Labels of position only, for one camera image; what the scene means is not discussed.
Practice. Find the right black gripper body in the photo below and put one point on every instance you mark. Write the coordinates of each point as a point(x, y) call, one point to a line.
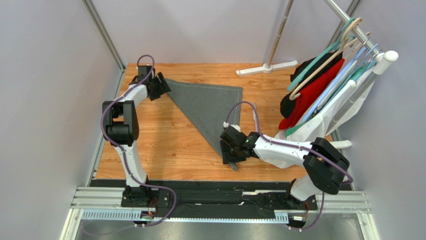
point(231, 155)

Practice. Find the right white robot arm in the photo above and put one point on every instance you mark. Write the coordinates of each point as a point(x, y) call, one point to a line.
point(326, 168)

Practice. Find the light blue hanger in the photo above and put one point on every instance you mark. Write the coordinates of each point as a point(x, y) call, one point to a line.
point(335, 85)

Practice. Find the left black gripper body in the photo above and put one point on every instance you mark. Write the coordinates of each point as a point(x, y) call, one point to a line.
point(156, 85)

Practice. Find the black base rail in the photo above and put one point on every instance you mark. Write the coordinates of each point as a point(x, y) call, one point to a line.
point(220, 199)

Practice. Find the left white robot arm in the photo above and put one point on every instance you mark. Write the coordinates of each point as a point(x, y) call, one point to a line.
point(120, 127)

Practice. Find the black garment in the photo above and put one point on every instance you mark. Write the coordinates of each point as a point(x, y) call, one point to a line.
point(286, 105)

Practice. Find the knife with pink handle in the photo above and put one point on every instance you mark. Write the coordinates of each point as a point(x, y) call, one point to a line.
point(254, 114)

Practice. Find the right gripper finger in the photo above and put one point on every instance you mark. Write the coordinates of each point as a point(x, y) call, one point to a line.
point(228, 158)
point(224, 147)

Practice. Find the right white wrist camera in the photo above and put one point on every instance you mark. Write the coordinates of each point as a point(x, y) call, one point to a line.
point(235, 126)

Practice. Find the wooden hanger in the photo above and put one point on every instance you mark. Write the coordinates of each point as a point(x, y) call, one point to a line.
point(345, 40)

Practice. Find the white garment with green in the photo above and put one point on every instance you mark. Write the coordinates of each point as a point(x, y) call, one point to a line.
point(341, 107)

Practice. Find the grey felt napkin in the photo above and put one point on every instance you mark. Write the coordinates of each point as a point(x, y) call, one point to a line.
point(206, 106)

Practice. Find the white clothes rack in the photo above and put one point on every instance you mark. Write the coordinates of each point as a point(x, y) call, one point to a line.
point(269, 67)

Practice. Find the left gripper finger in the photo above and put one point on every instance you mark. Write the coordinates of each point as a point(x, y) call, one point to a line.
point(156, 93)
point(164, 87)

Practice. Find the red garment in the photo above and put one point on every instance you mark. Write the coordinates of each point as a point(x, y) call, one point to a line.
point(309, 94)

